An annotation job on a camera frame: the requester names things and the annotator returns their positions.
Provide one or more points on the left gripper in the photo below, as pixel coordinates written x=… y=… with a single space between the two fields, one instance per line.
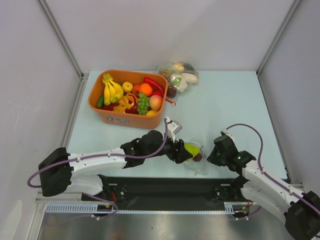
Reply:
x=177 y=152

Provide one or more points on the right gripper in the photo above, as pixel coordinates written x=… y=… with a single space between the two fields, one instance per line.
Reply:
x=216 y=155

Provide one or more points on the green fake pear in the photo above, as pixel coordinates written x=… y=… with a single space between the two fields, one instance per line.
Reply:
x=192 y=148

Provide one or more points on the dark red fake beet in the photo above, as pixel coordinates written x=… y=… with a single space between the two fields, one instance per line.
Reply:
x=197 y=158

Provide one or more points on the clear zip top bag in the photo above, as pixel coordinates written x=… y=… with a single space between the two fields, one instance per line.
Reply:
x=198 y=168

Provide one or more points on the red fake chili pepper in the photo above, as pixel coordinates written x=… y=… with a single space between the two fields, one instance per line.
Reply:
x=154 y=83

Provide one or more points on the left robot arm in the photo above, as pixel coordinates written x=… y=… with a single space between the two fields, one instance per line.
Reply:
x=65 y=172

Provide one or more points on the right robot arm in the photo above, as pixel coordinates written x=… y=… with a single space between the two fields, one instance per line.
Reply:
x=297 y=210

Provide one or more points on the fake lemon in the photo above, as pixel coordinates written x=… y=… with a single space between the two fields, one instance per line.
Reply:
x=151 y=113

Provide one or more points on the fake peach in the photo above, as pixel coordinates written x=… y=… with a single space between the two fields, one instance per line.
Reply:
x=155 y=102

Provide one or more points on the dark red fake plum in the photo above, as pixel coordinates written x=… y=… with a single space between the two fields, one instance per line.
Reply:
x=171 y=92

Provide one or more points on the green fake grapes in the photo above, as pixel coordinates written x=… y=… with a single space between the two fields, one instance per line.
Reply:
x=143 y=105

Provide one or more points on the red fake apple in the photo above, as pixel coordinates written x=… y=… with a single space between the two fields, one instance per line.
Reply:
x=157 y=93

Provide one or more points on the fake orange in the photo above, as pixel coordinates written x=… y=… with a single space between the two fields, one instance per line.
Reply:
x=145 y=89

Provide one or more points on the yellow fake apple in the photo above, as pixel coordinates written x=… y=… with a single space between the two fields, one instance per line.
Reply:
x=127 y=87

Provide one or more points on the yellow fake banana bunch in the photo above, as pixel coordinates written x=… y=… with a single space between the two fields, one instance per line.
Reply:
x=112 y=90

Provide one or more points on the orange plastic bin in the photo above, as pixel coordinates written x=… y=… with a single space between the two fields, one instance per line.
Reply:
x=127 y=119

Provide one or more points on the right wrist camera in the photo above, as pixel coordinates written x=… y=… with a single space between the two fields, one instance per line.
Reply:
x=230 y=135

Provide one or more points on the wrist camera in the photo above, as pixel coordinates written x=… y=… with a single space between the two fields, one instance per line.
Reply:
x=173 y=127
x=230 y=135

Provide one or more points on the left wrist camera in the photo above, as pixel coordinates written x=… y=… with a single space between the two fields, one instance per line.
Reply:
x=173 y=127

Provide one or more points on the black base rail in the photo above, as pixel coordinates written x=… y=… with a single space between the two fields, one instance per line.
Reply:
x=172 y=194

